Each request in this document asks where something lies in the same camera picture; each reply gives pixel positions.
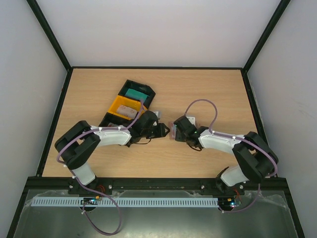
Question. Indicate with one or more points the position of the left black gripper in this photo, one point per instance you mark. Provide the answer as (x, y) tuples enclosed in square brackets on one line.
[(160, 132)]

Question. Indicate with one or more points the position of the black bin with teal cards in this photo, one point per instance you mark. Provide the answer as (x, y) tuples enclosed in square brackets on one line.
[(139, 87)]

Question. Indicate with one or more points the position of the black bin with red cards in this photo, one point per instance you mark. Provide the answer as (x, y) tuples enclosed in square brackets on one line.
[(112, 120)]

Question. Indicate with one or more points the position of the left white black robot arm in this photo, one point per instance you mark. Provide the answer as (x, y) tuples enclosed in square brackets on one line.
[(77, 145)]

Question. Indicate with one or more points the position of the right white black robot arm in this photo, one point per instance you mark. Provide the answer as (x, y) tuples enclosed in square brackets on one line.
[(255, 159)]

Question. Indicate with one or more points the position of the white floral card stack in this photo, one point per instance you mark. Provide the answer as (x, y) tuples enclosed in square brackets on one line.
[(126, 111)]

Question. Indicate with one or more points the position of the teal card stack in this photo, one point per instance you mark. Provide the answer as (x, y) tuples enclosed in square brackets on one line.
[(136, 95)]

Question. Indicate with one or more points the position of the black aluminium frame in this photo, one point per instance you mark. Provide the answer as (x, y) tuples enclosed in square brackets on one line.
[(38, 180)]

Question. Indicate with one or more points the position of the light blue slotted cable duct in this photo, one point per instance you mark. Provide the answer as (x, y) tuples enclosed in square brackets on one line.
[(125, 202)]

